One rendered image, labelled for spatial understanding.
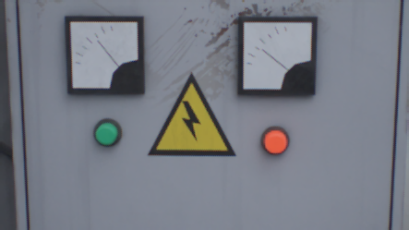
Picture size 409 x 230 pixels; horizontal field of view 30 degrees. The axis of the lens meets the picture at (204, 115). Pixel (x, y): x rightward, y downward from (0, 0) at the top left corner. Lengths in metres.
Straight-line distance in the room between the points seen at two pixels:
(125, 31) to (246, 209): 0.23
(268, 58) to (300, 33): 0.04
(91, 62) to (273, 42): 0.19
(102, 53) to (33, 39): 0.08
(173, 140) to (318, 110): 0.16
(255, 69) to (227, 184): 0.13
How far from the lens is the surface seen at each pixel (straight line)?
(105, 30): 0.80
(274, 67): 0.79
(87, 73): 0.81
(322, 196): 0.84
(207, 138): 0.81
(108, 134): 0.81
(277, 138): 0.80
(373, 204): 0.85
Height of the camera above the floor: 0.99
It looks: 12 degrees down
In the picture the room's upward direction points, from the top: straight up
